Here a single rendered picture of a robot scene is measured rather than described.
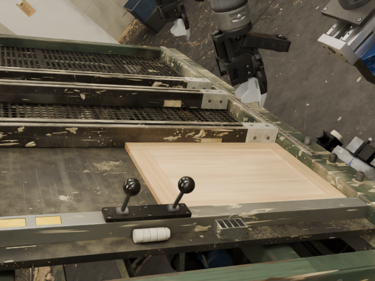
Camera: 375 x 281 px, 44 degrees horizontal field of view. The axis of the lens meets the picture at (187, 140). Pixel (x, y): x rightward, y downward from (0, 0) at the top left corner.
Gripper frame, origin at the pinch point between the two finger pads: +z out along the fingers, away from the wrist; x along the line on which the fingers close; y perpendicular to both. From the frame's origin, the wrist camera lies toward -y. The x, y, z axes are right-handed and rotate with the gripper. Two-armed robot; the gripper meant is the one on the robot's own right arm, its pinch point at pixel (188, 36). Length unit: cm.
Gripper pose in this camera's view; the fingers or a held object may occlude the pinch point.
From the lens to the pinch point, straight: 171.3
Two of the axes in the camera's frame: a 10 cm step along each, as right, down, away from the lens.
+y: -9.0, 4.2, -1.3
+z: 2.9, 8.0, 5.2
